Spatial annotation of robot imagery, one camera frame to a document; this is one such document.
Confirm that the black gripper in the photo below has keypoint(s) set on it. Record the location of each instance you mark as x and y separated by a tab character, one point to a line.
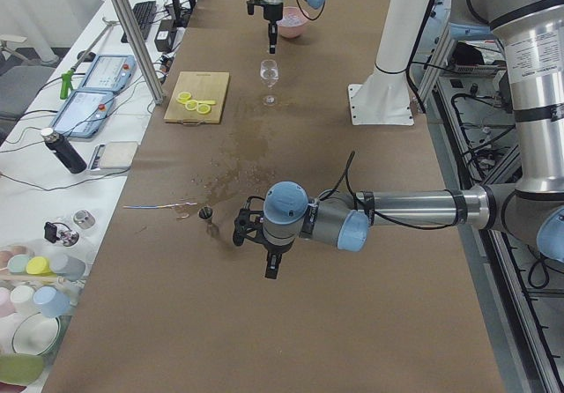
273	248
270	13

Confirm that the steel double jigger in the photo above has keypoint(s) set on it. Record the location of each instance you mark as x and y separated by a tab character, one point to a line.
206	214

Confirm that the pile of clear ice cubes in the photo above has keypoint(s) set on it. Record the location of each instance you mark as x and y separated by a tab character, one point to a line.
292	20

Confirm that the clear wine glass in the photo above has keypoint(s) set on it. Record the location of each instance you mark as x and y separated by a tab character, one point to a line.
269	75

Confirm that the pink bowl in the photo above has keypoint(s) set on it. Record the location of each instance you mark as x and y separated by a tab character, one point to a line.
292	32

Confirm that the bamboo cutting board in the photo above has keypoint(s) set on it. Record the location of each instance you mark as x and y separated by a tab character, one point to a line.
203	85

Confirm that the black power adapter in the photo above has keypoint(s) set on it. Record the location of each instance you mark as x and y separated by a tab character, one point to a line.
165	36

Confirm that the middle lemon slice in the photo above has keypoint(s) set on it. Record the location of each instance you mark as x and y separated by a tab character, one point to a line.
191	105

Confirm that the far lemon slice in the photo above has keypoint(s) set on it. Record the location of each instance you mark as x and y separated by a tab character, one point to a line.
183	97

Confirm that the black keyboard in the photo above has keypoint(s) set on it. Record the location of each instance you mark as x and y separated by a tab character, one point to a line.
144	13

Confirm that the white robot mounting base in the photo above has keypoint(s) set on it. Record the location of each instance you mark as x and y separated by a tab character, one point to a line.
383	99

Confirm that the upper teach pendant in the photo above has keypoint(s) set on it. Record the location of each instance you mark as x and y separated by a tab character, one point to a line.
109	73

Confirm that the teach pendant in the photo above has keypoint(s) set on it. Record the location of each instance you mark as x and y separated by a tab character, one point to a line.
109	73
83	114

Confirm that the kitchen scale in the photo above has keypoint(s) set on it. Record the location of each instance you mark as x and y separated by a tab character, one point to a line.
112	157

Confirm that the steel weight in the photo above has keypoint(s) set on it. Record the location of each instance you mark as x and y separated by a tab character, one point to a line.
84	219

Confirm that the grey cup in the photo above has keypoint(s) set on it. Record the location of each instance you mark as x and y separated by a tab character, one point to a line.
68	267

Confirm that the lower teach pendant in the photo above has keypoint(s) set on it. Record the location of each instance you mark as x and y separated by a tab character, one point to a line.
83	114

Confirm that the light blue cup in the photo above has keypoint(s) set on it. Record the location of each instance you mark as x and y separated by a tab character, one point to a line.
51	302

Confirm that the yellow cup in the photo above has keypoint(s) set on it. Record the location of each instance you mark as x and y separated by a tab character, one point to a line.
39	266

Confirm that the black water bottle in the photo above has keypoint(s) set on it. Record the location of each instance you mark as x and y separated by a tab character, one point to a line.
63	150

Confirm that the white cup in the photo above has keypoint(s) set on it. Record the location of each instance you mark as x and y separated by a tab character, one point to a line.
22	299

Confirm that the mint cup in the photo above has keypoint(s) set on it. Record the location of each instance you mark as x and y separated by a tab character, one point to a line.
17	264

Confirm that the green bowl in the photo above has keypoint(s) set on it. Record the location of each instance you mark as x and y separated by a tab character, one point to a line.
21	369

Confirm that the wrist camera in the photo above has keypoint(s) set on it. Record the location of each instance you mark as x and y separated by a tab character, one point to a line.
252	4
248	225

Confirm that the lemon slice near handle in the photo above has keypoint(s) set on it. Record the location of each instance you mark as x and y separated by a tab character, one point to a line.
203	109

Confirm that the aluminium frame post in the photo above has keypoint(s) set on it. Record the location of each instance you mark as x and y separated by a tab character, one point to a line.
130	27

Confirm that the green handled grabber tool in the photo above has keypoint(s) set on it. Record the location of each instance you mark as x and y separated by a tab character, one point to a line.
66	86

